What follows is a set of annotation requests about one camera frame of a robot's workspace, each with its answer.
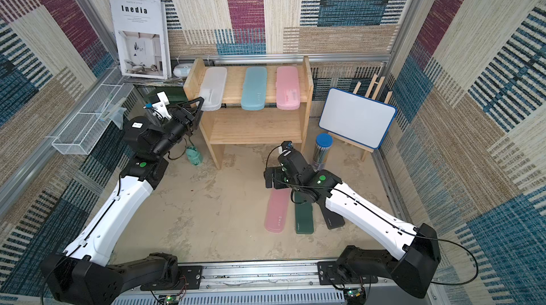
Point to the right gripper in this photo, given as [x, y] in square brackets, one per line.
[273, 176]

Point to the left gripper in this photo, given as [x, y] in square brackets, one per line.
[183, 118]

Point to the pink pencil case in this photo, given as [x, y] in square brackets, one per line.
[277, 208]
[287, 88]

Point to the white translucent pencil case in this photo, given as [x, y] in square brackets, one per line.
[212, 88]

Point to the dark green pencil case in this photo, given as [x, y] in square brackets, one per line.
[304, 221]

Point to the black pencil case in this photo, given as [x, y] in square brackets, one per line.
[332, 220]

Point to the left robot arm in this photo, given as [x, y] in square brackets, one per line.
[82, 273]

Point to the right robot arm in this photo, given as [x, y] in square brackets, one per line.
[410, 255]

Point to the blue lid pencil tube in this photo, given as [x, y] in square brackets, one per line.
[323, 143]

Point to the light blue pencil case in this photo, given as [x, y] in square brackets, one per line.
[254, 89]

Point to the white round gadget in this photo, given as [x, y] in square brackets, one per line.
[182, 70]

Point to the Inedia magazine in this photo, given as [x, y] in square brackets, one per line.
[141, 35]

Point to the whiteboard on wooden easel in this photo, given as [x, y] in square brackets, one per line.
[361, 121]

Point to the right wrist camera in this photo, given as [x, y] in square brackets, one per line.
[286, 148]

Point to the black wire side table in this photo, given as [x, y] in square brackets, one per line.
[175, 94]

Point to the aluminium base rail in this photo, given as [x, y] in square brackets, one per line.
[274, 282]

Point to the white wire basket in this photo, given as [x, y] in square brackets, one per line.
[87, 126]

